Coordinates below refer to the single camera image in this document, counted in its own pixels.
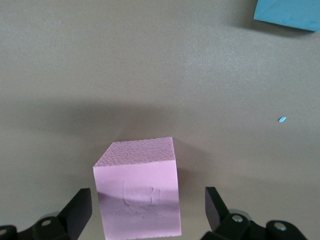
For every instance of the blue foam cube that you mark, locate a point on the blue foam cube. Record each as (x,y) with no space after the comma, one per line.
(287,12)

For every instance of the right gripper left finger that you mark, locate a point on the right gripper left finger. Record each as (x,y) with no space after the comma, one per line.
(76,215)

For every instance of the brown table cover mat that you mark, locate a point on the brown table cover mat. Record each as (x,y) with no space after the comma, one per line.
(125,62)

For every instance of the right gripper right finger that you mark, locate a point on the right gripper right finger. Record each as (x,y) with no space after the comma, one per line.
(215,210)

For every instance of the tiny blue foam crumb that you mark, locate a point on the tiny blue foam crumb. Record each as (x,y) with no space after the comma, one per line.
(282,119)

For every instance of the pink foam cube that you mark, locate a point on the pink foam cube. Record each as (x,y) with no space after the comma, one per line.
(137,187)

